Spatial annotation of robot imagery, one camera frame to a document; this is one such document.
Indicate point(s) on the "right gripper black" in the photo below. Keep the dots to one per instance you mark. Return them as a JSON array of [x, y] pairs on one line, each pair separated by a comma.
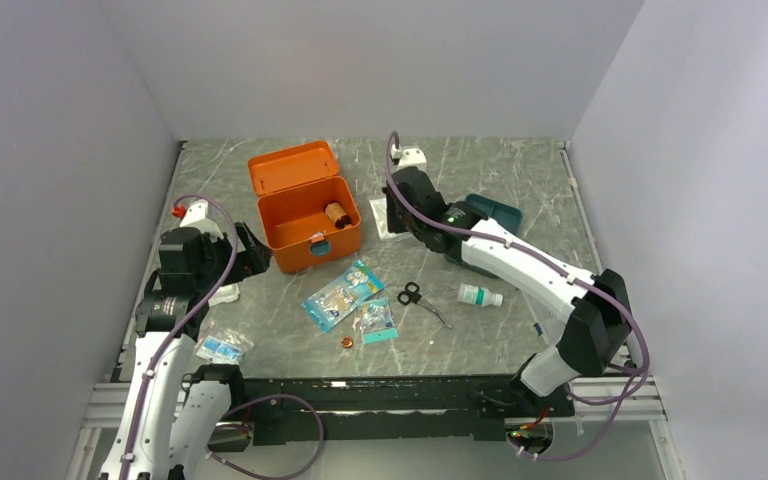
[[394, 225]]

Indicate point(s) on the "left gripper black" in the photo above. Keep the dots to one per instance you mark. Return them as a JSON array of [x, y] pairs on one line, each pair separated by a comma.
[[254, 259]]

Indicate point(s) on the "clear zip bag white pads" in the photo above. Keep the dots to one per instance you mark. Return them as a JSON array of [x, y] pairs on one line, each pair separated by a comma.
[[379, 210]]

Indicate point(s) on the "orange medicine box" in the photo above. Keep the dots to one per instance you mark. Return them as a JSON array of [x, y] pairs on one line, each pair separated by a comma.
[[293, 185]]

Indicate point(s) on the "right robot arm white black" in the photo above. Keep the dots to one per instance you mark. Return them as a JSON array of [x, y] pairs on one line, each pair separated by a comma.
[[593, 308]]

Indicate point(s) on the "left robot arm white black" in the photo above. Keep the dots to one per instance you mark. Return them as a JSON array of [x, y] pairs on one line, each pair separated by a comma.
[[170, 412]]

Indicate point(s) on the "white green medicine bottle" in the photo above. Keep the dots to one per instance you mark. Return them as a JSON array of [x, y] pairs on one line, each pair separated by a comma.
[[478, 296]]

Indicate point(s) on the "white gauze pack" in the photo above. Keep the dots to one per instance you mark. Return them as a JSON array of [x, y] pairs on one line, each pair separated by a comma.
[[225, 294]]

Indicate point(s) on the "blue cotton swab pack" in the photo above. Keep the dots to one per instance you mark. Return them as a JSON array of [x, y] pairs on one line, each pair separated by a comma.
[[336, 300]]

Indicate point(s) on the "clear bag blue packets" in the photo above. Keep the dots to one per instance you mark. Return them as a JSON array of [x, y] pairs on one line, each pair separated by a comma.
[[217, 344]]

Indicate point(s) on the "small teal bandage pack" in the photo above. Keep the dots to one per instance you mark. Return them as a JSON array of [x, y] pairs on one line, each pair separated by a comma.
[[375, 322]]

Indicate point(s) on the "teal plastic tray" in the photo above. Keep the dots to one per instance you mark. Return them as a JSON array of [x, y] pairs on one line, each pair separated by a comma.
[[509, 217]]

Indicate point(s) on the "clear plastic case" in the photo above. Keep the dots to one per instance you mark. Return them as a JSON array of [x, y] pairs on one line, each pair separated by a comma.
[[545, 323]]

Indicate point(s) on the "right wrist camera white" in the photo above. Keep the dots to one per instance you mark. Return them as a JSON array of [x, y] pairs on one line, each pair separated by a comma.
[[404, 157]]

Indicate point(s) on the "black handled scissors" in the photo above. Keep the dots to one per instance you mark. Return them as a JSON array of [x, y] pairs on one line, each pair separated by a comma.
[[411, 294]]

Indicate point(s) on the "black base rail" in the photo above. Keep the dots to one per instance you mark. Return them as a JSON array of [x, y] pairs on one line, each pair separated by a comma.
[[482, 407]]

